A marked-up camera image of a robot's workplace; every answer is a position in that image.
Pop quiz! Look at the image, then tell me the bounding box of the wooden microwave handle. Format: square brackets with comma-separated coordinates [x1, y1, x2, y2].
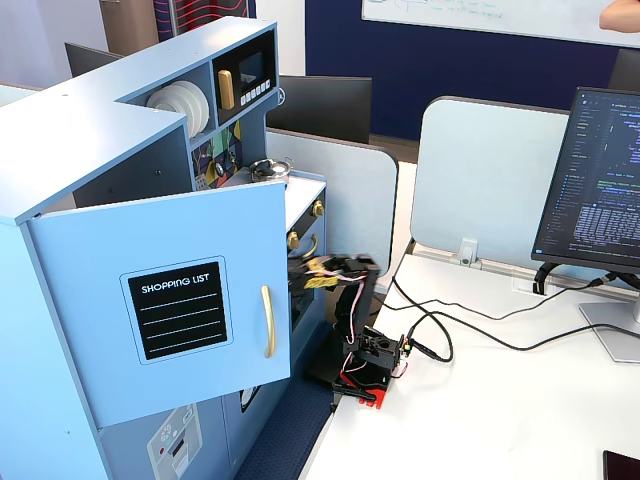
[216, 69, 236, 112]

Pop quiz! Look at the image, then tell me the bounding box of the gold oven door handle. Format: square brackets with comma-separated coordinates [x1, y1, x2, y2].
[294, 233, 320, 265]

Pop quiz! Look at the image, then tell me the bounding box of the red and black table clamp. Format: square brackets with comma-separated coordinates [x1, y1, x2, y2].
[331, 367, 392, 412]

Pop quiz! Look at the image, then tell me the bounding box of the gold cabinet door handle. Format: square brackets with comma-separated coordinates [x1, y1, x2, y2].
[260, 284, 278, 360]

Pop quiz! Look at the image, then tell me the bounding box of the black cable with plug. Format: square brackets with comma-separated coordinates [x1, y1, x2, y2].
[407, 272, 640, 351]

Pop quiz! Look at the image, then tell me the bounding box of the red striped banner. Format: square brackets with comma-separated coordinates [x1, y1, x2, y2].
[152, 0, 259, 39]

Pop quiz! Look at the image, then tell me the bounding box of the blue shopping list cabinet door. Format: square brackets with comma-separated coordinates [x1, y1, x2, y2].
[27, 178, 292, 429]

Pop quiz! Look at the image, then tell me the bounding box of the white whiteboard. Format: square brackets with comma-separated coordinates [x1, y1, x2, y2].
[360, 0, 640, 48]

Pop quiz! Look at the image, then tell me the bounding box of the stack of white plates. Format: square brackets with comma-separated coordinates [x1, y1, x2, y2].
[172, 79, 211, 140]

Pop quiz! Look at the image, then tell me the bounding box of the silver toy pot with lid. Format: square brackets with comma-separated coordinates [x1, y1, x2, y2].
[248, 157, 294, 183]

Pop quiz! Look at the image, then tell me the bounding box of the grey divider bracket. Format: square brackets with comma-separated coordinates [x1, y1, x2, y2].
[451, 238, 484, 269]

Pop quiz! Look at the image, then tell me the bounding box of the black smartphone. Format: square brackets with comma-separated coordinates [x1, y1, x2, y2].
[601, 449, 640, 480]

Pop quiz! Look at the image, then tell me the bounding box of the long black power cable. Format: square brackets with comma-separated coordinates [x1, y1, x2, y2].
[387, 239, 640, 364]

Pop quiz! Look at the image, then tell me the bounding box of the computer monitor showing code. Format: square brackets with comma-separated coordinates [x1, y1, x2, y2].
[530, 85, 640, 276]

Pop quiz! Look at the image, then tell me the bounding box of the black background monitor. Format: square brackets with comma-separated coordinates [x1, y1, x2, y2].
[606, 47, 640, 92]
[266, 74, 374, 146]
[64, 41, 126, 79]

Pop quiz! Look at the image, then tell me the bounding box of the black toy microwave door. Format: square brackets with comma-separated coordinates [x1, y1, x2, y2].
[211, 29, 278, 126]

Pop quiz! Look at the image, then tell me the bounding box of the blue toy kitchen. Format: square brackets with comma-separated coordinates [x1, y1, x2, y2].
[0, 14, 329, 480]

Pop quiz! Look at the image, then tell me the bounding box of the silver monitor stand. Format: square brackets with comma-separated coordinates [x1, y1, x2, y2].
[578, 294, 640, 364]

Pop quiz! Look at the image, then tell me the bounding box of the light blue desk divider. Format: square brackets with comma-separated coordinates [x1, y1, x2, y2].
[264, 126, 400, 279]
[409, 95, 572, 272]

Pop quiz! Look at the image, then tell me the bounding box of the brown wooden door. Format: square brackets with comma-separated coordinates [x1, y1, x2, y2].
[98, 0, 162, 56]

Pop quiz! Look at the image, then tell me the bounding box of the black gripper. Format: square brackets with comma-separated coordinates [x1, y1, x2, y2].
[288, 257, 307, 291]

